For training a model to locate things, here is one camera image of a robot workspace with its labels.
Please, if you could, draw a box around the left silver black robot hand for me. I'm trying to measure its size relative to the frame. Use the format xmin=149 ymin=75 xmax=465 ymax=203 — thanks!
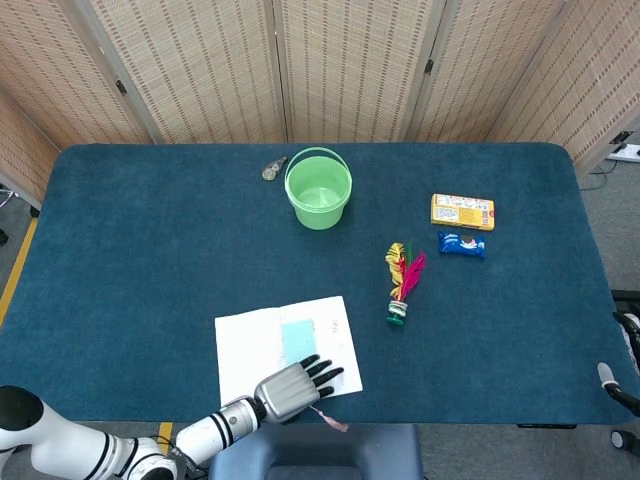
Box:
xmin=254 ymin=353 xmax=346 ymax=422

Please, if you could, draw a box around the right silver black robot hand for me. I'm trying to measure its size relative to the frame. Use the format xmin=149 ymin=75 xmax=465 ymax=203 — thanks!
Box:
xmin=597 ymin=310 xmax=640 ymax=417

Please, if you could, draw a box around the light blue tasselled bookmark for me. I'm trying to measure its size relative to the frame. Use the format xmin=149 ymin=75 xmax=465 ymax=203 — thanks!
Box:
xmin=279 ymin=318 xmax=350 ymax=433

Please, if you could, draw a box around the white paper notebook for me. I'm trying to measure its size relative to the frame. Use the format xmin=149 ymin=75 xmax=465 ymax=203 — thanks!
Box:
xmin=214 ymin=295 xmax=364 ymax=409

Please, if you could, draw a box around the dark blue robot torso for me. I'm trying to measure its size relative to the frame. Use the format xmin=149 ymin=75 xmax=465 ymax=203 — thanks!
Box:
xmin=208 ymin=423 xmax=424 ymax=480

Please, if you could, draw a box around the colourful feather shuttlecock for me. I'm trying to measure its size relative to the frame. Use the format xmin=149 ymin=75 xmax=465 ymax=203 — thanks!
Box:
xmin=384 ymin=241 xmax=428 ymax=329

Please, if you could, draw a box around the green plastic bucket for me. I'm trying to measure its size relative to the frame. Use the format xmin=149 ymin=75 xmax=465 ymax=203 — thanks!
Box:
xmin=283 ymin=146 xmax=353 ymax=232

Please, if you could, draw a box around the dark blue tablecloth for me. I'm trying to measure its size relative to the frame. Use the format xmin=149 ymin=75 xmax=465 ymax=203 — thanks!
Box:
xmin=0 ymin=142 xmax=636 ymax=426

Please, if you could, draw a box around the blue cookie packet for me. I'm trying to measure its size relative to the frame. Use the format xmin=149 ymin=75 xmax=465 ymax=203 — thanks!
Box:
xmin=437 ymin=230 xmax=487 ymax=263

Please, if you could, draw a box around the white power strip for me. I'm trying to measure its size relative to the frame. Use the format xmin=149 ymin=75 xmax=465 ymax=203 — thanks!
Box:
xmin=605 ymin=143 xmax=640 ymax=163

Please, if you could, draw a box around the yellow cardboard box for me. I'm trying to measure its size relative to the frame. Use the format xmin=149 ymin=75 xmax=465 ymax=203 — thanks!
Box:
xmin=430 ymin=193 xmax=496 ymax=232

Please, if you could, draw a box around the woven folding screen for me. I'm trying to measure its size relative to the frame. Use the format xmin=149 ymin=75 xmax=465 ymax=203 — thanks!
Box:
xmin=0 ymin=0 xmax=640 ymax=211

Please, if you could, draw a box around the thin black power cable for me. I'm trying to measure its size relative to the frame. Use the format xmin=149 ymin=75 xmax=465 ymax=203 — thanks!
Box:
xmin=579 ymin=159 xmax=617 ymax=192

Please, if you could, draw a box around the small metal keychain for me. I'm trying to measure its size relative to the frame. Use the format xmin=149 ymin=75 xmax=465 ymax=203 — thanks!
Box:
xmin=260 ymin=155 xmax=289 ymax=182

